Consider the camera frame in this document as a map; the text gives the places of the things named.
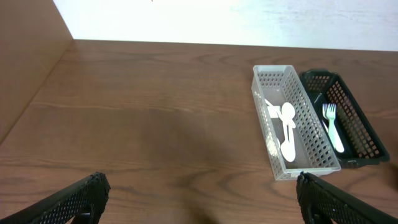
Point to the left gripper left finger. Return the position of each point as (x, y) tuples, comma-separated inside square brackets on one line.
[(82, 202)]

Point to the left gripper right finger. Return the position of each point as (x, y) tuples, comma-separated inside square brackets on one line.
[(321, 202)]

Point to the white plastic spoon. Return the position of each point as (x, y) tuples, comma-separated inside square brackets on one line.
[(287, 112), (292, 124), (288, 145)]

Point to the black plastic mesh basket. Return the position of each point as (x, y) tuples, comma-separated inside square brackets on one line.
[(361, 143)]

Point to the white plastic fork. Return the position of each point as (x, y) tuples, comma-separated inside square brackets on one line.
[(324, 115)]

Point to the light blue plastic fork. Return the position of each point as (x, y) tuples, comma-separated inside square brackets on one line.
[(332, 132)]

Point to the white plastic spoon top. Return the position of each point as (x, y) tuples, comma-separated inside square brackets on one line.
[(292, 124)]

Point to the clear plastic mesh basket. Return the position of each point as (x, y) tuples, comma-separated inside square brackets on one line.
[(295, 138)]

